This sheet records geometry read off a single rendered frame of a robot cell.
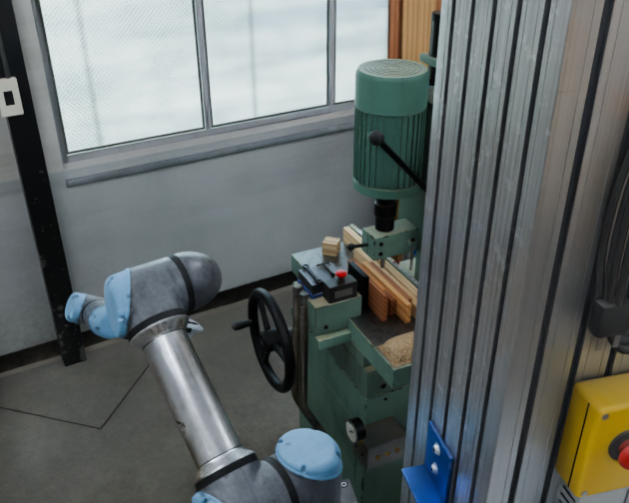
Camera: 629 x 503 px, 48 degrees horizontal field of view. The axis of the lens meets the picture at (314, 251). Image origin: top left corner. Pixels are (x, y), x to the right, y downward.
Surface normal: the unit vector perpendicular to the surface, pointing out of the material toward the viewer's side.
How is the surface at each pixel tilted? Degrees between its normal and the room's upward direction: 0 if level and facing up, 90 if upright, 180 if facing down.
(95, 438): 0
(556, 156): 90
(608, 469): 90
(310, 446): 7
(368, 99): 90
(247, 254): 90
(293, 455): 8
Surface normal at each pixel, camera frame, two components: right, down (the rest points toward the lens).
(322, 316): 0.43, 0.45
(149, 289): 0.33, -0.45
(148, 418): 0.00, -0.87
